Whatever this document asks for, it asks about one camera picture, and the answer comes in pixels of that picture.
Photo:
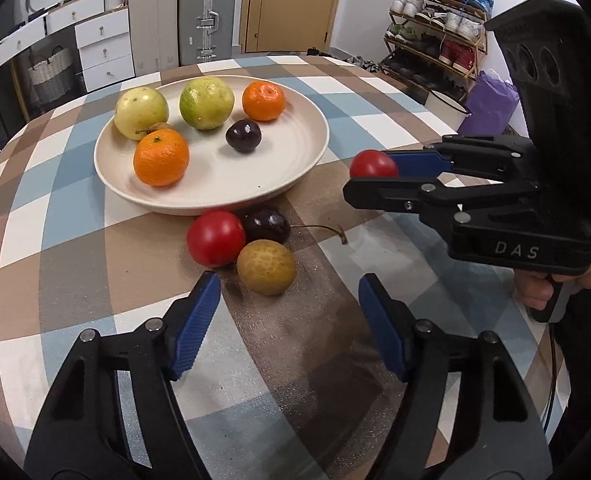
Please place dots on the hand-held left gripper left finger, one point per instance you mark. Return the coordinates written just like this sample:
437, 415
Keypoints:
195, 327

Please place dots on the dark red cherry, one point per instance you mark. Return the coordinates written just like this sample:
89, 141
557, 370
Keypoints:
268, 225

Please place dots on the red cherry tomato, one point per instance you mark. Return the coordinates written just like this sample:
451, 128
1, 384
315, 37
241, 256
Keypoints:
373, 164
215, 238

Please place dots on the brown longan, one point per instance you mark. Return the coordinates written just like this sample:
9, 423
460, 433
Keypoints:
266, 266
159, 126

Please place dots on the silver suitcase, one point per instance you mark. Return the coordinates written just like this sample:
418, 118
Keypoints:
206, 15

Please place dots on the person's dark clothing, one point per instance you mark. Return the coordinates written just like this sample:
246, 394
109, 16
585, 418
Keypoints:
590, 385

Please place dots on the wooden shoe rack with shoes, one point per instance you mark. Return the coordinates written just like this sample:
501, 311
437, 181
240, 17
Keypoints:
440, 25

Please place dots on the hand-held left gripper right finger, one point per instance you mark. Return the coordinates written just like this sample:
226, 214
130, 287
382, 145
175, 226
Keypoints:
380, 320

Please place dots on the cream round plate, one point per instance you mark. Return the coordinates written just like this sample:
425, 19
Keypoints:
280, 160

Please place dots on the person's right hand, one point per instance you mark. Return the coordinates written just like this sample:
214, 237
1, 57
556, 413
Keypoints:
533, 292

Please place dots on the large orange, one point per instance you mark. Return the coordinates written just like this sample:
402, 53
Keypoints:
161, 157

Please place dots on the white drawer cabinet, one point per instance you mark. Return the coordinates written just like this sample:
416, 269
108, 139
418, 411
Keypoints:
100, 45

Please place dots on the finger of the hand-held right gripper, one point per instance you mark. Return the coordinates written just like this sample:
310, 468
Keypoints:
420, 163
390, 194

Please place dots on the shoes on floor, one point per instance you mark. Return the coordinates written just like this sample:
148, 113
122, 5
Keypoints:
360, 61

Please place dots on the green citrus fruit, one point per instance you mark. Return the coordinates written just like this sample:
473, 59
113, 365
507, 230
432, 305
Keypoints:
206, 102

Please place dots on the purple bag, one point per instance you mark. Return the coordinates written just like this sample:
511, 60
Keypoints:
493, 102

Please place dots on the white bucket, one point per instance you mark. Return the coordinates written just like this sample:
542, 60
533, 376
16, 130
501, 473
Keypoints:
445, 107

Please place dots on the yellow guava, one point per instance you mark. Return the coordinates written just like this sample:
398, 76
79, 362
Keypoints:
140, 112

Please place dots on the white suitcase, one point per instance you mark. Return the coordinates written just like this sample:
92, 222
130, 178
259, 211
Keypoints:
153, 20

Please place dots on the wooden door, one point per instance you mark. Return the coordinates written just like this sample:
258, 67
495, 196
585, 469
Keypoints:
290, 5

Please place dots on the woven laundry basket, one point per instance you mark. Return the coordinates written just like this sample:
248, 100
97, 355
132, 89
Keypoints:
50, 75

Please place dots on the small orange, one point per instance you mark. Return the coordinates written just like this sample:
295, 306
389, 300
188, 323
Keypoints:
263, 101

